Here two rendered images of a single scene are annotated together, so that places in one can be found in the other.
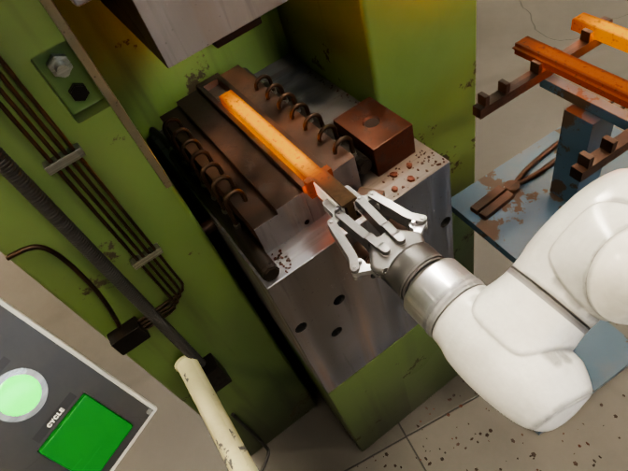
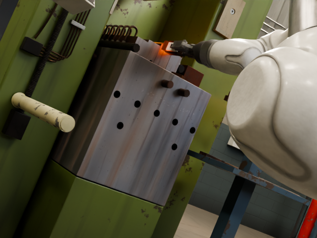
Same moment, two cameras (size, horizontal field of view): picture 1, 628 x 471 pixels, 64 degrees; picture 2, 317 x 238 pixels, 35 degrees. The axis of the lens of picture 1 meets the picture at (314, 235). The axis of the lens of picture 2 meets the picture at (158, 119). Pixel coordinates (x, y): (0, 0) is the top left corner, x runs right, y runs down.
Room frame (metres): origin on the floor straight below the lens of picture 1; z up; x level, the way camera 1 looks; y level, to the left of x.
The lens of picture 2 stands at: (-1.17, 0.37, 0.65)
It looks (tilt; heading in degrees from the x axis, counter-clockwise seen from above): 3 degrees up; 345
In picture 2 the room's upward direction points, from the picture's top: 23 degrees clockwise
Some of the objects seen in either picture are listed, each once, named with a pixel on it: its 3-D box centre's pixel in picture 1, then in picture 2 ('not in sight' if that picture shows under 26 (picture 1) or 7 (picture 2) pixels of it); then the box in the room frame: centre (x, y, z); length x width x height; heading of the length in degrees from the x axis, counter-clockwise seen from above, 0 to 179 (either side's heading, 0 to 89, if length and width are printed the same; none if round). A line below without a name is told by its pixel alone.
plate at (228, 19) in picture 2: not in sight; (229, 16); (0.79, -0.27, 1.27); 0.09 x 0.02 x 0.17; 107
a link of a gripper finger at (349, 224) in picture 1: (362, 236); (186, 48); (0.44, -0.06, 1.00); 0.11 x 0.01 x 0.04; 22
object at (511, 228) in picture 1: (571, 193); (246, 177); (0.59, -0.52, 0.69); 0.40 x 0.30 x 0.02; 104
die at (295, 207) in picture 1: (249, 145); (129, 51); (0.77, 0.05, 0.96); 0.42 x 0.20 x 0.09; 17
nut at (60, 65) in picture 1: (70, 79); not in sight; (0.66, 0.22, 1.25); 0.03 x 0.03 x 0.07; 17
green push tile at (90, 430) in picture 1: (87, 436); not in sight; (0.29, 0.34, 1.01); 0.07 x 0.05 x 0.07; 132
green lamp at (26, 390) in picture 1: (19, 394); not in sight; (0.33, 0.37, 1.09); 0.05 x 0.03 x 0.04; 107
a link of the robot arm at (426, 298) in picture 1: (442, 295); (214, 54); (0.31, -0.12, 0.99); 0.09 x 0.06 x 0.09; 107
